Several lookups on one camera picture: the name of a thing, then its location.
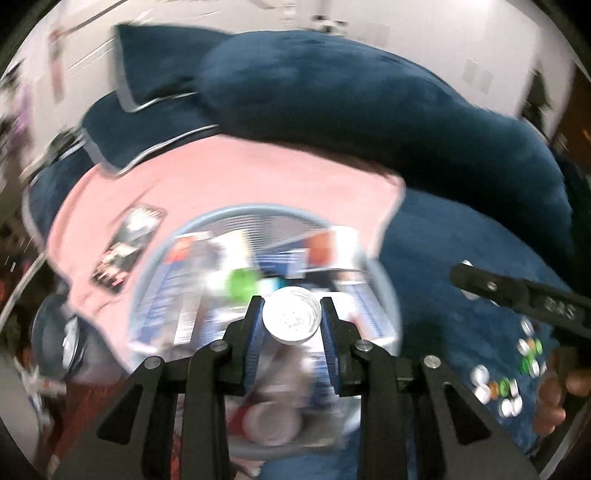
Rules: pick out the orange bottle cap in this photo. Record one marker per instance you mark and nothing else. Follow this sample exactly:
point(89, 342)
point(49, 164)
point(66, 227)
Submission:
point(494, 390)

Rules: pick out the blue pillow with white piping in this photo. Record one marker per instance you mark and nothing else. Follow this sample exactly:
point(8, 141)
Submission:
point(161, 60)
point(138, 134)

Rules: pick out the white printed carton box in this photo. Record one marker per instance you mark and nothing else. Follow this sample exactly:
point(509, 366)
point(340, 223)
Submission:
point(184, 286)
point(330, 249)

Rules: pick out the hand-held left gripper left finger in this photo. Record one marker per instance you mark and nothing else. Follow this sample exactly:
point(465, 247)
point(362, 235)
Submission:
point(256, 332)

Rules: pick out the green flip-top cap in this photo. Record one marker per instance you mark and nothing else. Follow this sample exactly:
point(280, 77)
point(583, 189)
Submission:
point(536, 345)

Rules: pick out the round grey blue object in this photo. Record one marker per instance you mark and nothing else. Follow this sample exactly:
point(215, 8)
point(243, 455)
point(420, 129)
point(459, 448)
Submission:
point(62, 332)

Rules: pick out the dark blue plush duvet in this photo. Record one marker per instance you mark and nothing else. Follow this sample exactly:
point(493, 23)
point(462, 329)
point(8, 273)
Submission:
point(346, 92)

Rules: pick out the grey perforated plastic basket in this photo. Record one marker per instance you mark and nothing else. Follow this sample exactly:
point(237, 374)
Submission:
point(258, 226)

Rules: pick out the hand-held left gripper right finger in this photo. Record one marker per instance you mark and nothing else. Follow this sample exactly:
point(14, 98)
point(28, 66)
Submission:
point(328, 337)

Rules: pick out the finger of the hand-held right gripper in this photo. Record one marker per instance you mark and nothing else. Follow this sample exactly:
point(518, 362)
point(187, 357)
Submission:
point(491, 286)

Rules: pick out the person's right hand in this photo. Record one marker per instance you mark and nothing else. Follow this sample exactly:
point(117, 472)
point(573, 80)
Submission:
point(551, 410)

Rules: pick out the pink blanket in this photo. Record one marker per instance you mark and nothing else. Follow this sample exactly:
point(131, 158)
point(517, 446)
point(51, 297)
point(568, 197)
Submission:
point(231, 175)

